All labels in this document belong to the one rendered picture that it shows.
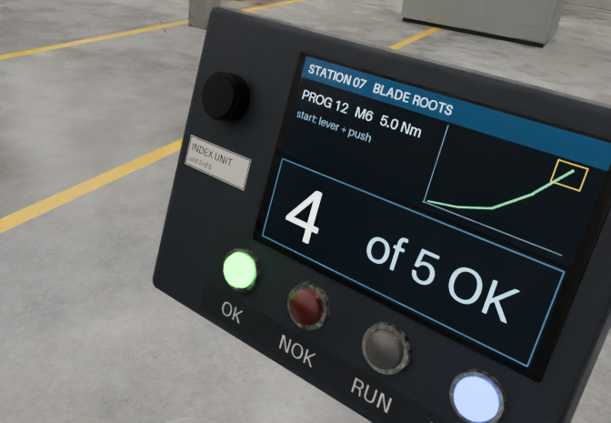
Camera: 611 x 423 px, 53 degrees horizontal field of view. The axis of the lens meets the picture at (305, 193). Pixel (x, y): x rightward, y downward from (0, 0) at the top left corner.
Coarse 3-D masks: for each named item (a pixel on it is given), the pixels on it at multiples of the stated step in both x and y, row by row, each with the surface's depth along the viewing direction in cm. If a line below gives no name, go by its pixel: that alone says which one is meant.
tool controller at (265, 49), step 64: (256, 64) 35; (320, 64) 32; (384, 64) 31; (448, 64) 29; (192, 128) 38; (256, 128) 35; (320, 128) 33; (384, 128) 31; (448, 128) 29; (512, 128) 27; (576, 128) 26; (192, 192) 38; (256, 192) 35; (384, 192) 31; (448, 192) 29; (512, 192) 27; (576, 192) 26; (192, 256) 39; (256, 256) 36; (384, 256) 31; (448, 256) 29; (512, 256) 28; (576, 256) 26; (256, 320) 36; (384, 320) 31; (448, 320) 29; (512, 320) 28; (576, 320) 26; (320, 384) 34; (384, 384) 32; (448, 384) 30; (512, 384) 28; (576, 384) 27
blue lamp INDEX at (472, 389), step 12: (468, 372) 29; (480, 372) 29; (456, 384) 29; (468, 384) 28; (480, 384) 28; (492, 384) 28; (456, 396) 29; (468, 396) 28; (480, 396) 28; (492, 396) 28; (504, 396) 28; (456, 408) 29; (468, 408) 28; (480, 408) 28; (492, 408) 28; (504, 408) 28; (468, 420) 29; (480, 420) 28; (492, 420) 28
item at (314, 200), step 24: (288, 168) 34; (312, 168) 33; (288, 192) 34; (312, 192) 33; (336, 192) 32; (288, 216) 34; (312, 216) 33; (336, 216) 32; (288, 240) 34; (312, 240) 33; (336, 240) 33
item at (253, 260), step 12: (228, 252) 37; (240, 252) 36; (252, 252) 36; (228, 264) 36; (240, 264) 35; (252, 264) 36; (228, 276) 36; (240, 276) 35; (252, 276) 36; (240, 288) 36; (252, 288) 36
